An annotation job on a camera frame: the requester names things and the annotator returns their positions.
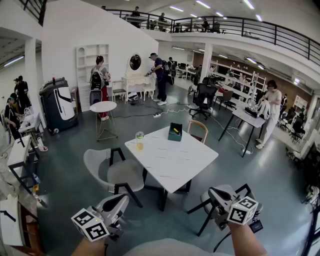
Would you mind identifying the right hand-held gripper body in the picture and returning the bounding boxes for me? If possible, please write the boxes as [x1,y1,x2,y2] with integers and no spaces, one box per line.
[213,196,259,231]

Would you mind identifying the dark grey chair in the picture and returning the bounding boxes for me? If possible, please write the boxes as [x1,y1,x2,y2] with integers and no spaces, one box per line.
[215,90,237,111]

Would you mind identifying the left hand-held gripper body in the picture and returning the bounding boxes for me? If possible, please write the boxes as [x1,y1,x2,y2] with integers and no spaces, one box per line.
[71,203,125,243]

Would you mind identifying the dark blue white machine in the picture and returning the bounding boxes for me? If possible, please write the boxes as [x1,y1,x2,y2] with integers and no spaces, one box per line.
[39,76,79,136]

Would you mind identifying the small white table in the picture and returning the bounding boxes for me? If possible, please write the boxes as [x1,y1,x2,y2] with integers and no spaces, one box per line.
[18,112,43,141]

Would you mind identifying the black mezzanine railing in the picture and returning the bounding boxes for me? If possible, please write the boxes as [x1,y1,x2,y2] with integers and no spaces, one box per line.
[101,8,320,68]

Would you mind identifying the small black pendant box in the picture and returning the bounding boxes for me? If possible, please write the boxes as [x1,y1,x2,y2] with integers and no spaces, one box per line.
[249,218,264,234]

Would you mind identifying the wooden chair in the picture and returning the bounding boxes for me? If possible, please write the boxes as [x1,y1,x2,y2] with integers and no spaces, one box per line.
[187,119,209,145]

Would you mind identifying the clear bottle orange liquid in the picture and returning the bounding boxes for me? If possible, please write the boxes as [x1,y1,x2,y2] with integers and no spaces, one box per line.
[135,131,145,151]

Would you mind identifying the white power cable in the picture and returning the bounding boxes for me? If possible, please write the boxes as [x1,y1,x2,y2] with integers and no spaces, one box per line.
[159,104,253,154]

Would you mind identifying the black office chair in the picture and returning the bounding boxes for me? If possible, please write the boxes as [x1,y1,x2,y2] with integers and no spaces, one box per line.
[189,83,218,121]

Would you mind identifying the white table black legs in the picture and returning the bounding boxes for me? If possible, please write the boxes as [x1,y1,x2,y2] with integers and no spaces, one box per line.
[218,106,266,158]

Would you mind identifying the person in grey shirt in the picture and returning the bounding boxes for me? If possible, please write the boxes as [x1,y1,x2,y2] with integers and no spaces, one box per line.
[123,237,233,256]

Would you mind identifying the dark green box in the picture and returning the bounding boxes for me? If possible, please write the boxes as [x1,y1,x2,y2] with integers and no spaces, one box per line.
[167,122,184,143]

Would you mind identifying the black tray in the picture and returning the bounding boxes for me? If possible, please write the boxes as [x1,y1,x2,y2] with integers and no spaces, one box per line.
[244,106,259,118]

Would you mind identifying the person's right forearm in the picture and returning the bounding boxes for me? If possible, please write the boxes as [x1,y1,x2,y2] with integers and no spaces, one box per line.
[228,221,268,256]

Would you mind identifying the grey chair black legs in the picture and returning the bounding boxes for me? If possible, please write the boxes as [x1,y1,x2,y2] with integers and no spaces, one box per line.
[83,147,145,208]
[187,183,264,237]

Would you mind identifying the white dressing table with mirror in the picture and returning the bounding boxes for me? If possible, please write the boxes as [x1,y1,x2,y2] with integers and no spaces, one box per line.
[121,52,156,102]

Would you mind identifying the person's left forearm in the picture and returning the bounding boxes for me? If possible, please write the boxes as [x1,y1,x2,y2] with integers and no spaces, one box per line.
[71,237,106,256]

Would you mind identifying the white shelf cabinet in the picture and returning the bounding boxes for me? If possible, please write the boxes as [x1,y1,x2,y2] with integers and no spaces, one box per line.
[75,44,110,113]

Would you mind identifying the black floor cable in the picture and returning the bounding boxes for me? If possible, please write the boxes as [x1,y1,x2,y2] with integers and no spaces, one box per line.
[109,103,163,119]

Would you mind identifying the white metal shelving rack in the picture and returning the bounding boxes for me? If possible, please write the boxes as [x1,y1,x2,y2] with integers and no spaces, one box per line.
[211,59,267,106]

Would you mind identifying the white desk black frame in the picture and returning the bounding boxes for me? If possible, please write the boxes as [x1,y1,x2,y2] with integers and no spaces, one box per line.
[7,136,41,195]

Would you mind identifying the white round side table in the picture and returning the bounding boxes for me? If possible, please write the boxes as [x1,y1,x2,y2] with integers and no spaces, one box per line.
[89,100,119,142]

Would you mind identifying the white chair dark seat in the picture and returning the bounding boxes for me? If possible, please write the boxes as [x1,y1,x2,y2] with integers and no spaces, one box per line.
[111,80,127,103]

